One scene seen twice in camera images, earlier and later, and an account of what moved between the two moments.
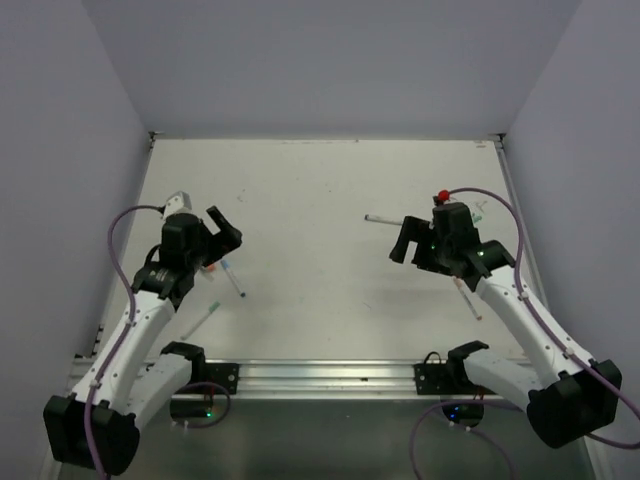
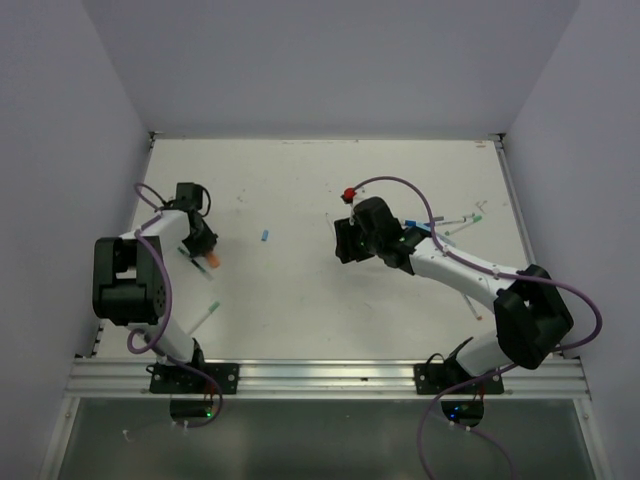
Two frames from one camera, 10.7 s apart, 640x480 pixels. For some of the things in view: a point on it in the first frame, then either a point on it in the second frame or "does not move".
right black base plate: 432,379 does not move
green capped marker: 212,308 does not move
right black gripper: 417,229 to 345,247
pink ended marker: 460,284 does not move
